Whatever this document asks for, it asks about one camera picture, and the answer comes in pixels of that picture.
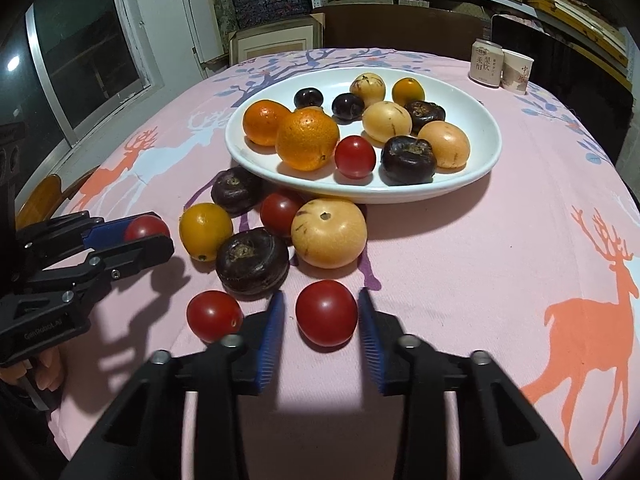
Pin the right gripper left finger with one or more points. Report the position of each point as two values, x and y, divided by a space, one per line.
139 436

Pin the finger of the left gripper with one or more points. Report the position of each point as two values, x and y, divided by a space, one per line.
91 280
52 240

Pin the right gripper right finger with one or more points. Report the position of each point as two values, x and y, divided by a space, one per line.
501 435

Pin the yellow citrus fruit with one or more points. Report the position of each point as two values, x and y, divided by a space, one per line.
203 228

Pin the red cherry tomato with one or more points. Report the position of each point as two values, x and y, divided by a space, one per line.
278 211
355 157
213 314
144 226
326 313

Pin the orange mandarin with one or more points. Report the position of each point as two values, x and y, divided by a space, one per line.
306 140
261 122

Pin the large beige passion fruit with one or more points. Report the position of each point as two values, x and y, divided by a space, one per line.
329 233

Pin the large dark water chestnut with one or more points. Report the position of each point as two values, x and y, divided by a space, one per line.
408 160

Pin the small dark plum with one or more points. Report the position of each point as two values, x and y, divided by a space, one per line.
347 107
308 97

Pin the left hand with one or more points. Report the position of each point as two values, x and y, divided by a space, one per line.
49 370

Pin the wooden chair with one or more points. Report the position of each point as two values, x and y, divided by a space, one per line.
42 202

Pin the pink deer tablecloth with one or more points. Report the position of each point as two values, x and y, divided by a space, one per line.
506 264

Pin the framed picture board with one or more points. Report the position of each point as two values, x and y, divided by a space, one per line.
291 35

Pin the small yellow orange citrus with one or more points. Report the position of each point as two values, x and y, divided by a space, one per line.
407 90

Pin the pink beverage can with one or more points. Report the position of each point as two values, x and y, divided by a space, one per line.
486 63

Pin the dark board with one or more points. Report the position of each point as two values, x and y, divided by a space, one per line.
405 28

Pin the window frame left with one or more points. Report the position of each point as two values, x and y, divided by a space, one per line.
66 66

